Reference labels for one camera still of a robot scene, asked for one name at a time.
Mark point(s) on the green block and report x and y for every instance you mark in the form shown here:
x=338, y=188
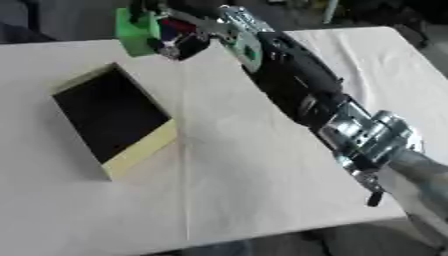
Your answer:
x=135, y=36

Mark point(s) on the black chair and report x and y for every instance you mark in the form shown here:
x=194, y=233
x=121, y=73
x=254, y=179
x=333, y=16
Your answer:
x=388, y=15

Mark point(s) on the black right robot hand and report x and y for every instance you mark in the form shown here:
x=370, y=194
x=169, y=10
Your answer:
x=185, y=46

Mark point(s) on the silver and black right robot arm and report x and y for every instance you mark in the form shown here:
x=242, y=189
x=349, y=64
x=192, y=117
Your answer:
x=297, y=78

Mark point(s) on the tan cardboard box black inside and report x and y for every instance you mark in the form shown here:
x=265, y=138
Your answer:
x=108, y=111

